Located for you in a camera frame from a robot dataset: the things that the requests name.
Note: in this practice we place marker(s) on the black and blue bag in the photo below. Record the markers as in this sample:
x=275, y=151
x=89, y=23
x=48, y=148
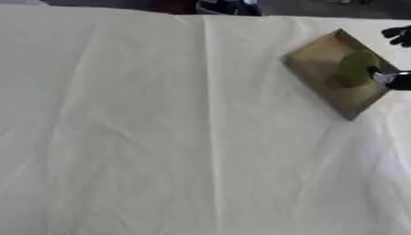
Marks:
x=230, y=6

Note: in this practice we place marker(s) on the green round toy fruit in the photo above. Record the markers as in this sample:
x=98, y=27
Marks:
x=354, y=69

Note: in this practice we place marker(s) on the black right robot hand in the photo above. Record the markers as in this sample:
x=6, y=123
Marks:
x=400, y=82

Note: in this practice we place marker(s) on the tan open cardboard box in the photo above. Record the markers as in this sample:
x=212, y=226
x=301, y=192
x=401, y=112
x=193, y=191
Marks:
x=321, y=65

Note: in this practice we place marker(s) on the dark red brown furniture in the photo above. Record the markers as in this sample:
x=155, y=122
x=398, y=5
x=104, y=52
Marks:
x=174, y=6

